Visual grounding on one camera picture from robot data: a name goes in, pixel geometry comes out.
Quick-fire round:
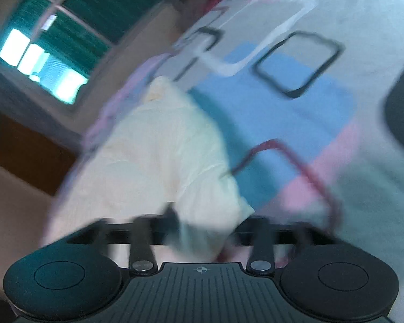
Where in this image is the window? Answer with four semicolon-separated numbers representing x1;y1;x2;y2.
0;0;167;106

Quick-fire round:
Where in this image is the patterned bed sheet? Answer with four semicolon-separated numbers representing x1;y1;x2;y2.
84;0;404;323

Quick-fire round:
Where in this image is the brown wooden wardrobe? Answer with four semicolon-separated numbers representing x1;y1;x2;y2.
0;106;79;196

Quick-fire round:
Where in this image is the grey curtain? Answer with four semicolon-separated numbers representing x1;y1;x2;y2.
0;57;85;150

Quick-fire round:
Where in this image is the cream puffer jacket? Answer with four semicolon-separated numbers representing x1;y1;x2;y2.
42;76;256;265

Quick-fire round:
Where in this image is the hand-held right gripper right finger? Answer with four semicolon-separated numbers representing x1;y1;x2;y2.
234;216;339;275

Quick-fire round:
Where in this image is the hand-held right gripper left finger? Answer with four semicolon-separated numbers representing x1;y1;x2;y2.
67;202;182;276

